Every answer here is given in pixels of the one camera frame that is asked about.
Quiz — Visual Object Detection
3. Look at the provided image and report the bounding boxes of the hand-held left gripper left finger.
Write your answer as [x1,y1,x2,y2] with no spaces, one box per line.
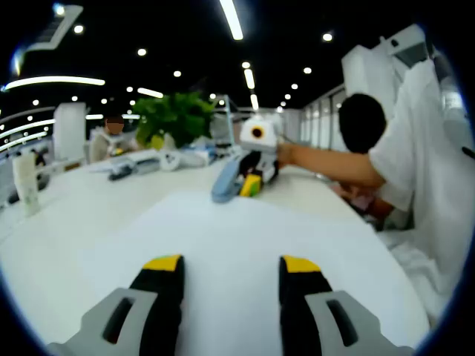
[46,254,186,356]

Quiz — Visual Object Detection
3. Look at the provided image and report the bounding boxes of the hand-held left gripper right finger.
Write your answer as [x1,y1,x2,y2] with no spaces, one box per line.
[278,254,415,356]

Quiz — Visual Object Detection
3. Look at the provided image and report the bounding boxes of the white paper sheet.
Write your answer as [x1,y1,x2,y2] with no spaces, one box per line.
[73,191,431,352]

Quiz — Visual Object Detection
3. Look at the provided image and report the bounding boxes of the blue tissue box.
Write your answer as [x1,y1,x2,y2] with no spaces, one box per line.
[185,144,218,164]

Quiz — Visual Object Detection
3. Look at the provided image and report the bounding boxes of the white game controller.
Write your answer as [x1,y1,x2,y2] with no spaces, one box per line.
[159,151,209,172]

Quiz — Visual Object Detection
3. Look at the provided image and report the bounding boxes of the green potted plant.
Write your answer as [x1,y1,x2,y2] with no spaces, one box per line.
[131,92,216,150]

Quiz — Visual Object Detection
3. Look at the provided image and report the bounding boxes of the grey desk organiser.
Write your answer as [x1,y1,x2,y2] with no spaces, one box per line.
[108,149,161,182]

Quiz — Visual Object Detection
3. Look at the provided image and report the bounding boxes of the ceiling light strips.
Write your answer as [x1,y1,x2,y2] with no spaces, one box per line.
[0,0,261,153]

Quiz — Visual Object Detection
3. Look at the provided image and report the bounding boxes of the person in white shirt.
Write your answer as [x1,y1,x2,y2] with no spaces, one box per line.
[369,59,469,320]

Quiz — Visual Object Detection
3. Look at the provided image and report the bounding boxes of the black flat bag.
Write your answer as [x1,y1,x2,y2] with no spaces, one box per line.
[5,172,51,205]

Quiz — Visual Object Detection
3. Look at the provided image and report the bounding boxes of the ceiling spot lights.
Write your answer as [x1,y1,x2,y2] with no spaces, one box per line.
[31,24,335,116]

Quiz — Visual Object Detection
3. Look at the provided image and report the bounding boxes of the tall cream cup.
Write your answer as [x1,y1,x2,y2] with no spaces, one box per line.
[12,151,41,217]

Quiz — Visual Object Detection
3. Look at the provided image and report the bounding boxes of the white chest-worn device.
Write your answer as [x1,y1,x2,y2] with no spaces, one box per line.
[378,24,475,161]

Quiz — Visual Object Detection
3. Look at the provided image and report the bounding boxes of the ceiling air vent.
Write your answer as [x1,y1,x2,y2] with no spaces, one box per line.
[22,4,85,53]

